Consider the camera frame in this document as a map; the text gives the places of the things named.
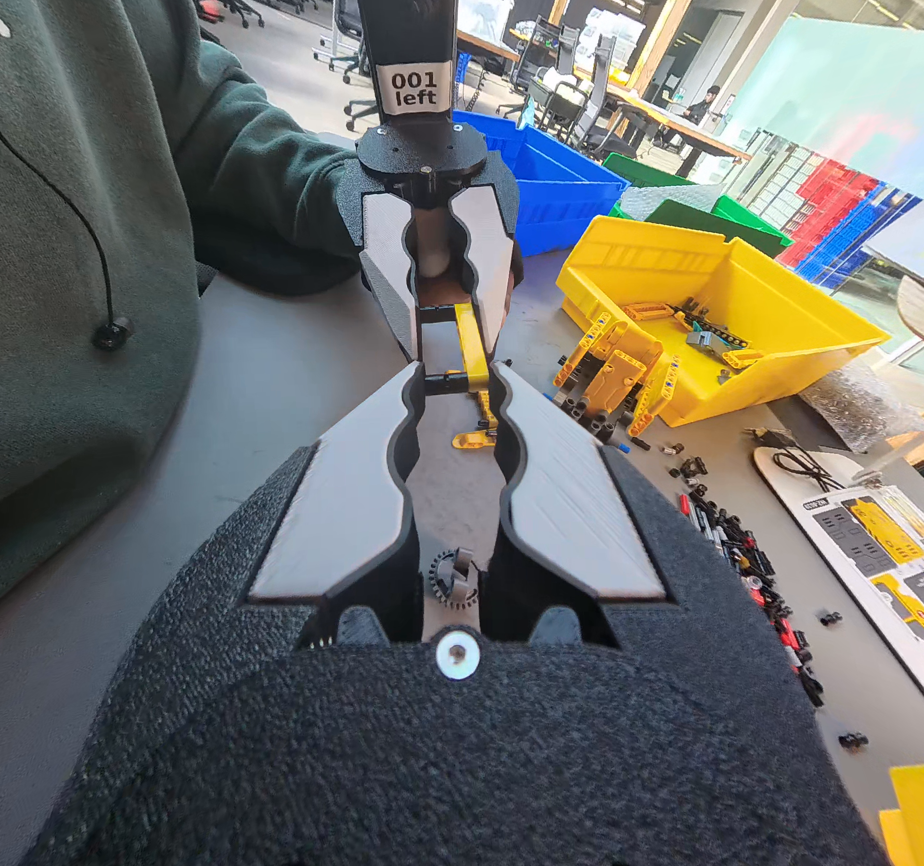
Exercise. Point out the pile of small lego pieces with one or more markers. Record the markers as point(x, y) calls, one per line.
point(736, 548)

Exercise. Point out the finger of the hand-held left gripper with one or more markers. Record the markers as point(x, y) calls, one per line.
point(382, 252)
point(491, 252)

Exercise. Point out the empty yellow storage bin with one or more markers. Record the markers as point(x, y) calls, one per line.
point(906, 823)

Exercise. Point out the person's left forearm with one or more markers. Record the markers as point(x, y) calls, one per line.
point(252, 180)

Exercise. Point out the person's left hand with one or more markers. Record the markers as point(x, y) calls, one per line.
point(440, 292)

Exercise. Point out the long wooden office table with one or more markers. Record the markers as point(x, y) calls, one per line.
point(664, 112)

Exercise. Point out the yellow bin with large parts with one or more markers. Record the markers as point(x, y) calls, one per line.
point(794, 317)

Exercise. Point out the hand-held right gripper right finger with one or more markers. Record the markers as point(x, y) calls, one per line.
point(577, 519)

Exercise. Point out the grey lego gear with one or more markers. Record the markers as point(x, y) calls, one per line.
point(453, 577)

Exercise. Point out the yellow lego beam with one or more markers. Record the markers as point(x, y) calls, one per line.
point(470, 343)

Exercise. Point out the stack of red blue crates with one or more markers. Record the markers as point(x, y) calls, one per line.
point(830, 216)

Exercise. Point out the bubble wrap sheet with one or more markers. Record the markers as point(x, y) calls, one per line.
point(671, 198)
point(859, 397)

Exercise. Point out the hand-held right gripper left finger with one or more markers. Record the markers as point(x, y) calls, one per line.
point(332, 519)

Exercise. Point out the green storage bin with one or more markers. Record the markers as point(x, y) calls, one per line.
point(693, 224)

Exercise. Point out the black office chair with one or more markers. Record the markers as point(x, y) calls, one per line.
point(577, 86)

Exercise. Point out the blue storage bin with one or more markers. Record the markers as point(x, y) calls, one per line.
point(563, 187)

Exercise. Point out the yellow grey lego claw assembly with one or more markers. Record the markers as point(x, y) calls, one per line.
point(473, 440)

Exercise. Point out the book stand with white base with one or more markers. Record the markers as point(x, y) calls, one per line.
point(766, 463)

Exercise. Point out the large yellow black lego model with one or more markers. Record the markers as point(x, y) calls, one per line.
point(613, 375)

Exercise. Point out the heap of large lego parts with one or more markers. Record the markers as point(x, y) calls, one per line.
point(700, 339)

